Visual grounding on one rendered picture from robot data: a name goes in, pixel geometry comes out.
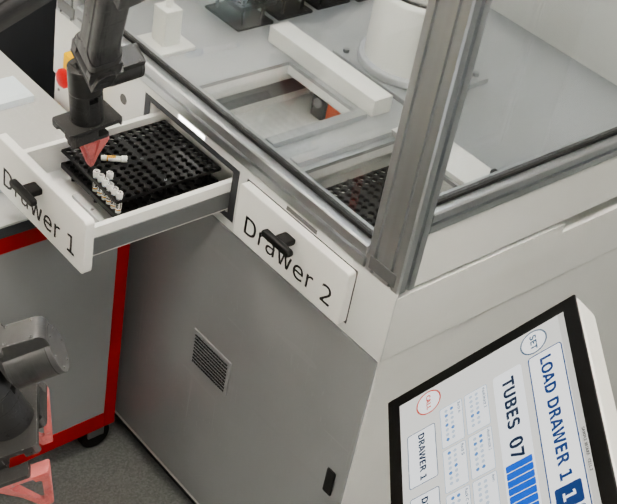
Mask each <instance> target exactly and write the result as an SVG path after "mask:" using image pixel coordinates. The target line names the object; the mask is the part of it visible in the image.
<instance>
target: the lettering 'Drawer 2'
mask: <svg viewBox="0 0 617 504"><path fill-rule="evenodd" d="M248 220H249V221H251V223H252V224H253V226H254V233H253V235H249V234H248V233H247V232H246V227H247V221H248ZM244 233H245V234H246V235H247V236H249V237H250V238H254V237H255V235H256V226H255V224H254V222H253V221H252V220H251V219H250V218H249V217H248V216H247V215H246V220H245V226H244ZM272 246H273V245H272ZM268 247H269V248H270V249H271V250H272V253H269V252H268V251H267V248H268ZM265 250H266V252H267V254H269V255H272V256H271V257H272V258H273V257H274V251H275V247H274V246H273V248H272V247H270V246H269V245H266V247H265ZM284 257H285V256H284V255H283V256H282V258H281V261H280V251H278V260H279V264H280V265H281V263H282V261H283V259H284ZM291 261H292V260H291V259H290V260H289V262H288V264H287V266H286V257H285V269H286V270H287V269H288V267H289V265H290V263H291ZM296 267H298V268H299V269H300V270H301V274H300V273H299V272H298V271H297V270H296V269H295V268H296ZM295 271H296V272H297V273H298V274H299V275H300V276H301V277H303V271H302V269H301V267H300V266H298V265H294V267H293V275H294V277H295V278H296V279H297V280H298V281H299V282H301V280H300V279H298V278H297V277H296V275H295ZM322 286H325V287H326V288H327V289H328V290H329V294H328V295H326V296H323V297H320V298H319V299H320V300H321V301H322V302H323V303H324V304H325V305H326V306H328V307H329V305H328V304H327V303H326V302H325V301H324V300H323V299H325V298H329V297H330V296H331V290H330V288H329V287H328V286H327V285H326V284H324V283H323V285H322Z"/></svg>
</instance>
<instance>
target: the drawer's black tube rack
mask: <svg viewBox="0 0 617 504"><path fill-rule="evenodd" d="M161 124H165V125H161ZM153 126H156V127H153ZM167 128H169V129H167ZM158 130H159V131H158ZM137 131H141V132H137ZM170 131H172V132H170ZM149 132H152V133H149ZM128 133H132V134H128ZM142 135H145V136H142ZM174 135H177V136H174ZM121 136H124V137H121ZM133 137H136V138H133ZM110 139H114V140H110ZM179 139H182V140H179ZM126 140H128V141H126ZM115 143H117V144H115ZM183 143H187V144H183ZM106 145H109V146H104V148H103V149H102V151H101V152H100V154H99V155H98V157H97V159H96V162H95V164H94V166H92V167H93V168H94V169H99V170H100V173H103V174H104V175H105V177H106V172H107V171H109V170H110V171H113V173H114V175H113V179H112V180H109V182H113V183H114V186H117V187H118V188H119V190H121V191H122V192H123V196H124V197H125V198H126V202H123V203H122V207H121V213H119V214H118V213H115V209H111V208H110V205H107V204H106V200H102V199H101V196H98V195H97V192H94V191H92V189H93V182H92V181H91V180H90V179H89V178H88V177H87V176H86V175H85V174H84V173H83V172H82V171H81V170H80V169H79V168H78V167H77V166H76V165H75V164H73V163H72V162H71V161H70V160H69V161H66V162H62V163H61V168H62V169H63V170H64V171H65V172H66V173H67V174H68V175H69V176H70V177H71V181H73V182H76V183H77V184H78V185H80V186H81V187H82V188H83V189H84V190H85V191H86V192H87V193H88V194H89V195H90V196H91V197H92V198H93V199H94V201H93V202H94V203H98V204H99V205H100V206H101V207H102V208H103V209H104V210H105V211H106V212H107V213H108V214H110V215H111V216H112V217H115V216H118V215H121V214H124V213H127V212H130V211H133V210H136V209H139V208H142V207H145V206H148V205H151V204H154V203H157V202H160V201H163V200H166V199H169V198H172V197H175V196H178V195H181V194H184V193H187V192H190V191H193V190H196V189H199V188H202V187H205V186H208V185H211V184H214V183H217V182H219V180H218V179H216V178H215V177H214V176H213V175H212V174H211V173H215V172H218V171H221V167H220V166H219V165H217V164H216V163H215V162H214V161H213V160H211V159H210V158H209V157H208V156H207V155H206V154H204V153H203V152H202V151H201V150H200V149H199V148H197V147H196V146H195V145H194V144H193V143H192V142H190V141H189V140H188V139H187V138H186V137H185V136H183V135H182V134H181V133H180V132H179V131H178V130H176V129H175V128H174V127H173V126H172V125H171V124H169V123H168V122H167V121H166V120H162V121H159V122H155V123H152V124H148V125H145V126H141V127H138V128H134V129H131V130H127V131H124V132H120V133H117V134H113V135H110V136H109V140H108V142H107V143H106ZM189 148H193V149H189ZM194 152H197V153H194ZM101 155H114V156H122V155H123V156H127V163H122V162H111V161H101ZM198 156H202V157H198ZM203 160H207V161H203ZM208 164H211V165H208ZM212 168H216V169H212Z"/></svg>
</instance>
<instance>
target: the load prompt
mask: <svg viewBox="0 0 617 504"><path fill-rule="evenodd" d="M527 362H528V369H529V375H530V381H531V388H532V394H533V400H534V407H535V413H536V419H537V425H538V432H539V438H540V444H541V451H542V457H543V463H544V470H545V476H546V482H547V489H548V495H549V501H550V504H593V501H592V496H591V491H590V486H589V481H588V476H587V471H586V465H585V460H584V455H583V450H582V445H581V440H580V434H579V429H578V424H577V419H576V414H575V409H574V403H573V398H572V393H571V388H570V383H569V378H568V373H567V367H566V362H565V357H564V352H563V347H562V342H561V340H560V341H559V342H557V343H555V344H553V345H552V346H550V347H548V348H546V349H545V350H543V351H541V352H539V353H537V354H536V355H534V356H532V357H530V358H529V359H527Z"/></svg>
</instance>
